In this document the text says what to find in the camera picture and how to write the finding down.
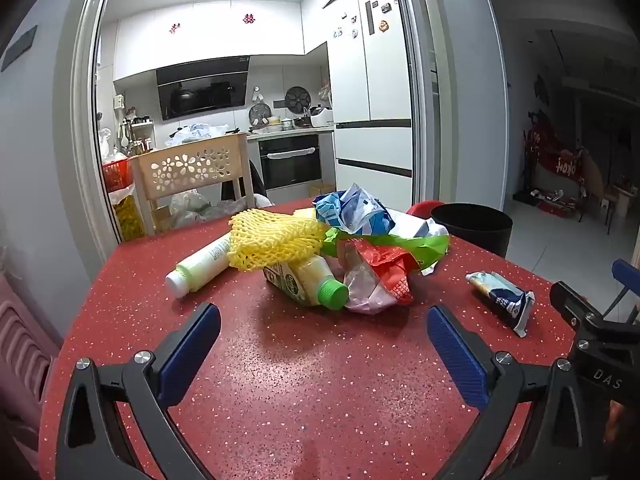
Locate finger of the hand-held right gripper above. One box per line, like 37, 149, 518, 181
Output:
602, 259, 640, 322
550, 281, 603, 330

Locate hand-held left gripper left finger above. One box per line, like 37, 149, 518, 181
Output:
56, 302, 222, 480

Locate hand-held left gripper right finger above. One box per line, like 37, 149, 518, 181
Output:
426, 304, 598, 480

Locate dark blue snack wrapper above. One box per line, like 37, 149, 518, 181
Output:
466, 271, 536, 338

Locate red and white plastic bag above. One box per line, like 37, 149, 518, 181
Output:
336, 240, 416, 315

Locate green plastic bag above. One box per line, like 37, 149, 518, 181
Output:
320, 232, 451, 273

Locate black waste bin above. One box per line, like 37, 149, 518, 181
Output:
430, 203, 514, 261

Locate yellow foam fruit net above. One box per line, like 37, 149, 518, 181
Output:
227, 209, 329, 273

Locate blue and white packet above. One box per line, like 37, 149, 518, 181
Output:
313, 183, 396, 236

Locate person's right hand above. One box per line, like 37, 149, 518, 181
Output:
605, 401, 626, 445

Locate white lotion tube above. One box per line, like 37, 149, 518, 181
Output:
165, 234, 236, 300

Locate juice bottle with green cap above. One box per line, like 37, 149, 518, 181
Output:
263, 255, 350, 311

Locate red banner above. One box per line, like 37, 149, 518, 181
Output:
525, 110, 591, 181

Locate clear plastic bags under chair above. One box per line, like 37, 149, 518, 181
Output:
170, 190, 251, 228

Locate yellow packet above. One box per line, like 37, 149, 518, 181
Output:
112, 192, 148, 241

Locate red stool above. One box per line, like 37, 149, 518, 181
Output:
405, 200, 453, 221

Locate pink ribbed furniture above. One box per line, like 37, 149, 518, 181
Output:
0, 272, 63, 411

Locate black jacket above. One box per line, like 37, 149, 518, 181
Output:
222, 160, 273, 208

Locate wooden chair with flower cutouts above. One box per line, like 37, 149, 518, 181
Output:
131, 132, 273, 236

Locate red basket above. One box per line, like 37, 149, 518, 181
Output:
101, 157, 133, 193

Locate black built-in oven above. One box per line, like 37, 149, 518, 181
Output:
258, 134, 322, 191

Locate white plastic bags on counter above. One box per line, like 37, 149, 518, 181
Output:
170, 122, 231, 143

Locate black range hood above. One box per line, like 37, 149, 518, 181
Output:
156, 56, 251, 121

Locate white refrigerator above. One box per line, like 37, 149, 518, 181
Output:
327, 0, 416, 201

